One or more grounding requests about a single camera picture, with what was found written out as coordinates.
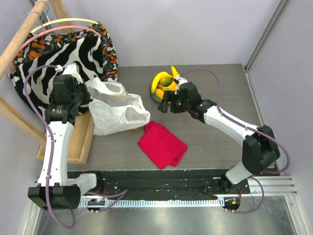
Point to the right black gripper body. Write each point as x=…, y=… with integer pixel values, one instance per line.
x=174, y=103

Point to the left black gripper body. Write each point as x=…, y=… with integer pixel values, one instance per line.
x=81, y=96

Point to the white lemon-print plastic bag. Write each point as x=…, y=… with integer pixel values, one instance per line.
x=113, y=109

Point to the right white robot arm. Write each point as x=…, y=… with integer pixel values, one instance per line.
x=259, y=146

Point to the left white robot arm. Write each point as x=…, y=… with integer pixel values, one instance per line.
x=54, y=190

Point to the dark round plate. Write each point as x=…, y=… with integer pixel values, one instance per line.
x=153, y=96

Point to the yellow banana right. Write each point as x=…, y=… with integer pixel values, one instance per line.
x=175, y=74

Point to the yellow banana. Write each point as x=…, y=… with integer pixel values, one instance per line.
x=157, y=79
x=175, y=74

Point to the yellow banana left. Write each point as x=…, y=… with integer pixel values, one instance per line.
x=157, y=79

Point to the red folded cloth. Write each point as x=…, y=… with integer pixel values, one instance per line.
x=161, y=146

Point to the zebra pattern cloth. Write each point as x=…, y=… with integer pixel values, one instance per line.
x=85, y=53

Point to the orange grey patterned cloth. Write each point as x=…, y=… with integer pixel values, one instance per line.
x=37, y=45

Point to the cream hanger hoop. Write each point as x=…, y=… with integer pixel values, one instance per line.
x=63, y=20

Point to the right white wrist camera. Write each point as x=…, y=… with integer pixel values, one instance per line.
x=179, y=80

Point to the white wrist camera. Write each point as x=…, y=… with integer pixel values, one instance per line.
x=70, y=70
x=179, y=80

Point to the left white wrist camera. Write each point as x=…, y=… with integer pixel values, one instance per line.
x=70, y=70

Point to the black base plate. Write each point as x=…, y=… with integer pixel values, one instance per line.
x=164, y=185

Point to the aluminium rail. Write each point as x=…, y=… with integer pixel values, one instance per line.
x=156, y=202

